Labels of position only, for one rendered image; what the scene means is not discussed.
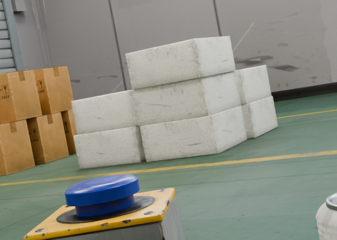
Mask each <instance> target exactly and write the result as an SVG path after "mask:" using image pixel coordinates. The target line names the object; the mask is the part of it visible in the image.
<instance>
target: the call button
mask: <svg viewBox="0 0 337 240"><path fill-rule="evenodd" d="M139 190H140V187H139V182H138V177H136V176H134V175H132V174H119V175H111V176H105V177H100V178H95V179H91V180H87V181H83V182H80V183H77V184H74V185H72V186H70V187H69V188H68V189H67V190H66V191H65V192H64V193H65V198H66V203H67V205H68V206H74V207H75V210H76V215H77V216H96V215H103V214H108V213H112V212H116V211H120V210H123V209H126V208H128V207H130V206H132V205H134V204H135V201H134V196H133V195H134V194H135V193H137V192H138V191H139Z"/></svg>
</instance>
